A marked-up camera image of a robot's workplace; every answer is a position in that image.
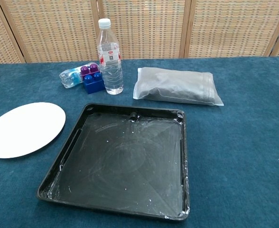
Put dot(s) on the black square plastic tray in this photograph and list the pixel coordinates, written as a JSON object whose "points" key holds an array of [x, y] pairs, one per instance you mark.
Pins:
{"points": [[120, 161]]}

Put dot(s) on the white round plate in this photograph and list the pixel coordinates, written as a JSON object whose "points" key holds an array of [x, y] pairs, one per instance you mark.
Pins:
{"points": [[25, 129]]}

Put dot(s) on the small crushed clear bottle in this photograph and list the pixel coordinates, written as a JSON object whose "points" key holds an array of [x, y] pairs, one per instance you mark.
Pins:
{"points": [[69, 77]]}

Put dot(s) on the blue toy building block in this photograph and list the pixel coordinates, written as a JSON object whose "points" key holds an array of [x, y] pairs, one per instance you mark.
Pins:
{"points": [[93, 84]]}

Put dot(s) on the clear bag of dark contents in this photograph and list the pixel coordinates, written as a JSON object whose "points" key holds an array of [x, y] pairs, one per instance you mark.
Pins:
{"points": [[177, 85]]}

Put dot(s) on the purple toy building block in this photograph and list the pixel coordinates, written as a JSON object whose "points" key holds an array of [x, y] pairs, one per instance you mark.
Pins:
{"points": [[88, 70]]}

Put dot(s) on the woven rattan folding screen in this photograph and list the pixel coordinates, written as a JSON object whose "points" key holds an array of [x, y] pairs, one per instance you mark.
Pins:
{"points": [[144, 28]]}

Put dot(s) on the blue table cloth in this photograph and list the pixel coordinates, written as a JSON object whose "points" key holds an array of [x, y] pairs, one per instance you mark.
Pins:
{"points": [[236, 147]]}

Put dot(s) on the tall clear water bottle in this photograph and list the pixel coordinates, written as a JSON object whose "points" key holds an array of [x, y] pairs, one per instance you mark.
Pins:
{"points": [[110, 64]]}

